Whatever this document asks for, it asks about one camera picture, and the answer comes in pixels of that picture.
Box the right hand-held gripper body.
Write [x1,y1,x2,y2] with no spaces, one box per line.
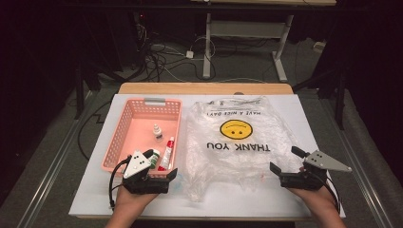
[278,149,353,192]

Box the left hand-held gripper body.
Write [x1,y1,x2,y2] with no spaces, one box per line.
[122,149,170,195]

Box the green and white bottle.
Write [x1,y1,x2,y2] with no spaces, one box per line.
[148,149,162,170]

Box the red and white tube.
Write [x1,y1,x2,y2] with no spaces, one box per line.
[157,136,176,172]

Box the pink plastic basket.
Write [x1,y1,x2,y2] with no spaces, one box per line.
[101,97,183,179]

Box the clear printed plastic bag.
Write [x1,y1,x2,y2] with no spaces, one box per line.
[183,95,305,202]

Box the person's left hand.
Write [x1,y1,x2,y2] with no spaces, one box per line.
[115,185,160,210]

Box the person's right hand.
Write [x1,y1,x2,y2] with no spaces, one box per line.
[286,184,337,213]

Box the pale blue plastic piece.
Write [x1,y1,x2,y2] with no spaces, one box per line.
[173,173,185,193]

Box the small white dropper bottle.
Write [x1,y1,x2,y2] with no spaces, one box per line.
[153,123,164,143]

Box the black metal stand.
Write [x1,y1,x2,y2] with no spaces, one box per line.
[293,63,347,131]
[73,61,103,121]

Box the black computer tower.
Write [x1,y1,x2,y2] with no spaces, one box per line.
[106,10,142,72]

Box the white framed desk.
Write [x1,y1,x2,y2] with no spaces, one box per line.
[189,0,337,84]

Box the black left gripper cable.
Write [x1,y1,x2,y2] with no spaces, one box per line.
[108,155,132,211]

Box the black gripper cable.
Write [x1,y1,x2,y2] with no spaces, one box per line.
[317,172,342,215]
[108,155,132,211]

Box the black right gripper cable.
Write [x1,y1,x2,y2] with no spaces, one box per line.
[317,172,342,215]

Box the metal floor rail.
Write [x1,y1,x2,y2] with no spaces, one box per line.
[312,91,397,228]
[15,89,113,228]

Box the black floor cable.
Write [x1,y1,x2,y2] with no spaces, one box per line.
[77,100,112,162]

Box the tangle of floor cables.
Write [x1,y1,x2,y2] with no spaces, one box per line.
[134,23,220,84]

